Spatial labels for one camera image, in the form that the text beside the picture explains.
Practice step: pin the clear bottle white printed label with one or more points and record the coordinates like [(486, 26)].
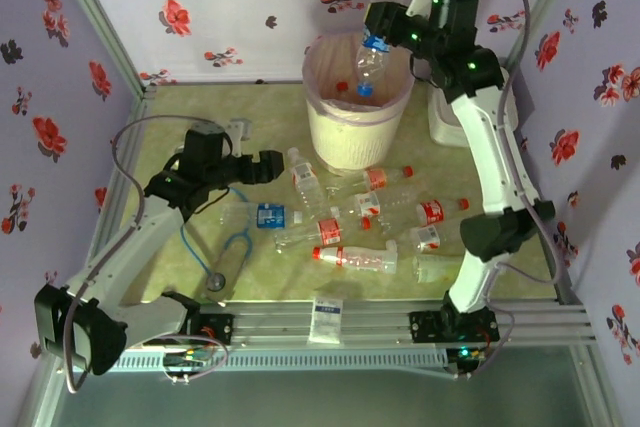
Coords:
[(304, 176)]

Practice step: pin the blue-capped clear bottle blue label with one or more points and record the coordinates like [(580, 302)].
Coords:
[(372, 64)]

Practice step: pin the clear bottle red-white tick label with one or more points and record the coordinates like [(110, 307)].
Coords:
[(369, 204)]

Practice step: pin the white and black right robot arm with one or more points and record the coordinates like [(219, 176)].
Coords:
[(490, 157)]

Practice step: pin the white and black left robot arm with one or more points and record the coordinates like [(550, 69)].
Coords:
[(135, 237)]

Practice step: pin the white ribbed waste bin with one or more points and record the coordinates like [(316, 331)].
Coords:
[(350, 147)]

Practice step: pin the white lidded storage box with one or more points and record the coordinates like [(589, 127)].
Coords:
[(442, 122)]

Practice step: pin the blue stethoscope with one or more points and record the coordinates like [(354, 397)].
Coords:
[(216, 281)]

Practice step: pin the white paper sachet packet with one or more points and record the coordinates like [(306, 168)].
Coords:
[(325, 319)]

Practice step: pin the white-capped clear bottle red-white label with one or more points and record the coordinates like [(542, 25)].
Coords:
[(427, 238)]

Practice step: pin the large clear bottle green label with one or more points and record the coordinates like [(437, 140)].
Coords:
[(432, 269)]

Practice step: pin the black controller with green light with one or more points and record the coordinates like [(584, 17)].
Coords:
[(465, 353)]

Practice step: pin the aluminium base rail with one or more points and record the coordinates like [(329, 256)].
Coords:
[(280, 322)]

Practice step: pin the aluminium enclosure frame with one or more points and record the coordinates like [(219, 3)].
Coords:
[(102, 22)]

